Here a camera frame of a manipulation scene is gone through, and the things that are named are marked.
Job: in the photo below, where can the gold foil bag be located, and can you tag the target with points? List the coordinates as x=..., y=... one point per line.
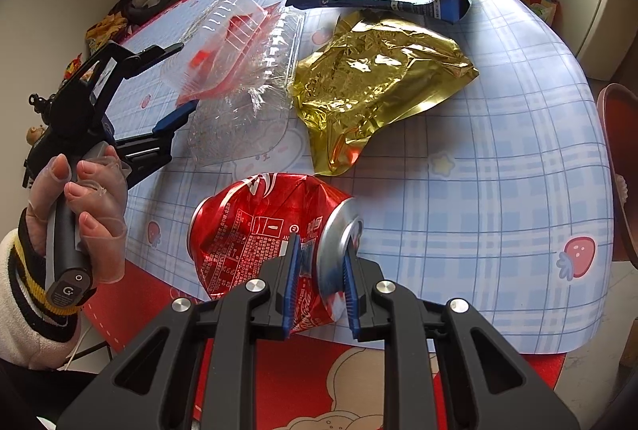
x=379, y=71

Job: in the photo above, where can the black bag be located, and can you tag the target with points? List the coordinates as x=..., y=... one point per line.
x=134, y=9

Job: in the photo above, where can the green white plastic bag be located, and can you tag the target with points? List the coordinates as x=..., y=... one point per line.
x=546, y=6

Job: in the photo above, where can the person's left hand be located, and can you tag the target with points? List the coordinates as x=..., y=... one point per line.
x=107, y=211

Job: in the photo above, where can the cream refrigerator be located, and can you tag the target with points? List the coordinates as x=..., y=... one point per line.
x=588, y=11

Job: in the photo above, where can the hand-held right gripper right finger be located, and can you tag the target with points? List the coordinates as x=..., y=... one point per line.
x=352, y=300

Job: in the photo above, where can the brown plastic flower pot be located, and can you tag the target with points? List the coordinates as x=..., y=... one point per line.
x=623, y=136

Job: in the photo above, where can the person's left forearm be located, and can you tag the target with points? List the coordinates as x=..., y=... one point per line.
x=20, y=310

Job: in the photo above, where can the yellow snack bag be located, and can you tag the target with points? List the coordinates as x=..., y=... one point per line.
x=104, y=29

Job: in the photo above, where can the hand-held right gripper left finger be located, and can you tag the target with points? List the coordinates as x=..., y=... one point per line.
x=290, y=290

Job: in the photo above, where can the crushed red can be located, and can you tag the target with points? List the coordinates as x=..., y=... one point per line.
x=239, y=230

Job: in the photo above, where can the blue plaid tablecloth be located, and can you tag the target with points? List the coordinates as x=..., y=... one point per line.
x=473, y=186

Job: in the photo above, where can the clear plastic container red label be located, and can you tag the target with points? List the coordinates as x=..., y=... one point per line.
x=239, y=61

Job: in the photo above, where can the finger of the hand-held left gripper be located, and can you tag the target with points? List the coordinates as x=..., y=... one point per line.
x=174, y=118
x=149, y=59

